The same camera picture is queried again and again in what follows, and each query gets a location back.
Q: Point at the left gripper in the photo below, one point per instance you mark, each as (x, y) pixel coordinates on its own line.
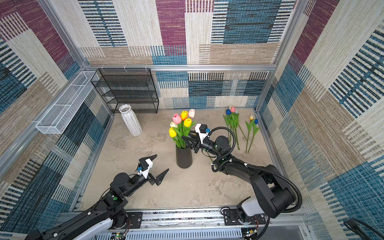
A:
(158, 178)

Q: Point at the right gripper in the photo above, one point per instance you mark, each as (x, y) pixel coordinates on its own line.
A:
(191, 140)

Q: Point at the black cylindrical vase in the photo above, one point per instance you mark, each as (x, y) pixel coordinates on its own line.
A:
(184, 157)

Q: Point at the yellow orange tulip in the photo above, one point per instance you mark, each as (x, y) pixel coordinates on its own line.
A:
(184, 116)

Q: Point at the light pink tulip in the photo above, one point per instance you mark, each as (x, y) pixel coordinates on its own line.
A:
(191, 113)

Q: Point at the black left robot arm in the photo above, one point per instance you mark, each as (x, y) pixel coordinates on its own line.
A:
(109, 211)

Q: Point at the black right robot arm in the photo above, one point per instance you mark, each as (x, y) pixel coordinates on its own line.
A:
(274, 193)

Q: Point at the white ribbed ceramic vase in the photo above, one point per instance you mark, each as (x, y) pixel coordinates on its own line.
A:
(130, 119)

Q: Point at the cream yellow tulip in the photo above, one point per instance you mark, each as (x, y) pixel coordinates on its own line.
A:
(251, 127)

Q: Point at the small blue tulip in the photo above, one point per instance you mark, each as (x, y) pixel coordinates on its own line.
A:
(256, 121)

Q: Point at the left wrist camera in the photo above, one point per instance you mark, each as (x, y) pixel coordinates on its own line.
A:
(144, 167)

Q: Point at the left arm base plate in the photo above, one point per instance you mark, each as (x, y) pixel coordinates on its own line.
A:
(132, 220)

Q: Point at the black wire shelf rack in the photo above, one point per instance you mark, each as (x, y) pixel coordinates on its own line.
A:
(132, 86)

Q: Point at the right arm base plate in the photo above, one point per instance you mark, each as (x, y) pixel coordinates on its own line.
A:
(234, 217)

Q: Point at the white wire mesh basket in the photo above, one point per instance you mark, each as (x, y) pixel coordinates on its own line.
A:
(58, 117)

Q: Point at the aluminium front rail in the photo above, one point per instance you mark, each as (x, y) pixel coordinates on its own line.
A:
(209, 224)

